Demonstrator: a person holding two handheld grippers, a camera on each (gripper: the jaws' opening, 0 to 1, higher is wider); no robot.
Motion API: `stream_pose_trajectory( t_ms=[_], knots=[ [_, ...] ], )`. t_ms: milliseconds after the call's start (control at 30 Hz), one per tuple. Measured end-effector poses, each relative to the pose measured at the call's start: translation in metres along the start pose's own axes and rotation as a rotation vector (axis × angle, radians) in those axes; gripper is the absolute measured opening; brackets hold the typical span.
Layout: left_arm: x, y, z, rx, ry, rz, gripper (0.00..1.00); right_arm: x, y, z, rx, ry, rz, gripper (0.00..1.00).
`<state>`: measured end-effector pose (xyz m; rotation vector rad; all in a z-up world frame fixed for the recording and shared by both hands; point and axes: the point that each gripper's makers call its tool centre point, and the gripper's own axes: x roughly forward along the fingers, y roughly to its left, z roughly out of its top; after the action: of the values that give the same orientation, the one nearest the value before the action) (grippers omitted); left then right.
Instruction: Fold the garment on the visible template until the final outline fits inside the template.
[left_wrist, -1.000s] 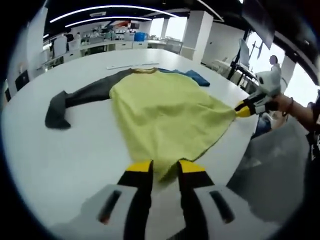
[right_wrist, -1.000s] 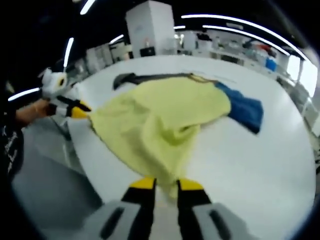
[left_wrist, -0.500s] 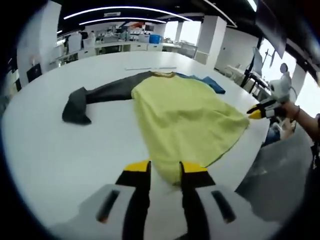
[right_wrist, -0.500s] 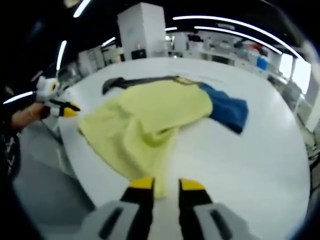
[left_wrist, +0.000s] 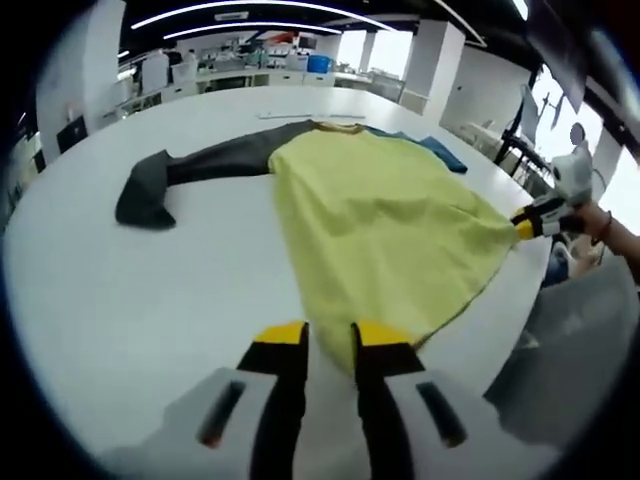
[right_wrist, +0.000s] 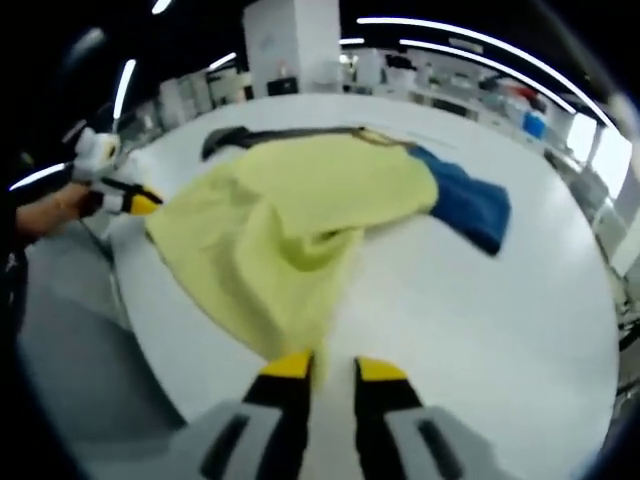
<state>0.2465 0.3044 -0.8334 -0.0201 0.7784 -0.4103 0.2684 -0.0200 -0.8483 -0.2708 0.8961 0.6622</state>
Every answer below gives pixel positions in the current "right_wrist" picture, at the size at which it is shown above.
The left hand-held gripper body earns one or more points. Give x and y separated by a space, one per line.
97 155

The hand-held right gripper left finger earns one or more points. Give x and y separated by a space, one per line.
260 430

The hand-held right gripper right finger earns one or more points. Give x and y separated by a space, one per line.
395 435

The yellow blue black garment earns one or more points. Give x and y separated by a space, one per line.
300 200

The person's left hand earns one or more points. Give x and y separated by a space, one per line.
75 200

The person's grey trousers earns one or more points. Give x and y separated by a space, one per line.
75 350

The wide white pillar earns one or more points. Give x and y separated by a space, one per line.
295 45

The blue storage box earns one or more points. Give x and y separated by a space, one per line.
534 125

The short ceiling light strip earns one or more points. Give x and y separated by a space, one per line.
490 62

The long ceiling light strip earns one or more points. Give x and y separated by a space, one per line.
490 42

